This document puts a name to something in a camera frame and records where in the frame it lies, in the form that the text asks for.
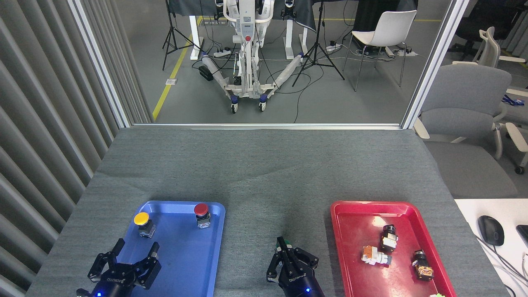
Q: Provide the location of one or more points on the white plastic chair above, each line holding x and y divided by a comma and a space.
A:
390, 29

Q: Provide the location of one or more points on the black tripod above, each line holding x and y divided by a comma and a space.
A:
171, 37
317, 49

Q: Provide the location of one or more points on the grey office chair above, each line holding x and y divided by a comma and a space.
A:
466, 95

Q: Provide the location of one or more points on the blue plastic tray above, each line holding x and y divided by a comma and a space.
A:
189, 255

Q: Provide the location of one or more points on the silver frame post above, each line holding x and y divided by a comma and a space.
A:
99, 66
433, 66

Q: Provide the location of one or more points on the white power strip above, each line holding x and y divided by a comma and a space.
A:
406, 53
333, 48
221, 53

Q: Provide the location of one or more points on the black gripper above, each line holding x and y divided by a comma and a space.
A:
117, 284
299, 286

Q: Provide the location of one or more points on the black computer mouse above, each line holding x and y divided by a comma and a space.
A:
491, 230

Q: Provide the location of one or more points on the white armrest office chair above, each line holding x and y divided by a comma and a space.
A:
517, 138

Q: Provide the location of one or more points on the grey felt table cover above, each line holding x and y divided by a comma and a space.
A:
268, 173

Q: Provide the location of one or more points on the metal floor plate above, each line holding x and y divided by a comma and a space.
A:
171, 81

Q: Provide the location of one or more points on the black flat device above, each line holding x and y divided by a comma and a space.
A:
524, 234

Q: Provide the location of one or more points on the red push button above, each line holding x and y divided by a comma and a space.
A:
201, 209

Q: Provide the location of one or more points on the grey ribbed partition panel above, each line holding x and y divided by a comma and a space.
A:
41, 123

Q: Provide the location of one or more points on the white desk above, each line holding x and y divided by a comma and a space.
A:
474, 210

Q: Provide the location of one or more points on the silver frame rail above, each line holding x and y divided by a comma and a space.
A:
268, 125

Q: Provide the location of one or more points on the black switch orange base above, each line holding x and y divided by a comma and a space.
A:
423, 266

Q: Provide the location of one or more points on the red plastic tray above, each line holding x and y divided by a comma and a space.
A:
350, 247

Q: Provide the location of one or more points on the yellow push button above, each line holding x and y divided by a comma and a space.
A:
141, 218

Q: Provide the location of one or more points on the white and orange switch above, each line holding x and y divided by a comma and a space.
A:
375, 256

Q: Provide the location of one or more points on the white wheeled stand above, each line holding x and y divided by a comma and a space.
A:
247, 24

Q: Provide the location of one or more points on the black knob switch white base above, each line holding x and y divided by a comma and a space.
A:
389, 239

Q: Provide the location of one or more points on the black office chair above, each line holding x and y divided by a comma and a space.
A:
478, 20

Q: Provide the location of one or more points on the white headrest office chair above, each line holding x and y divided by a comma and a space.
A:
490, 49

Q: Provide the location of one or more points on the desk with black cloth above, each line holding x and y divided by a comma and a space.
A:
194, 37

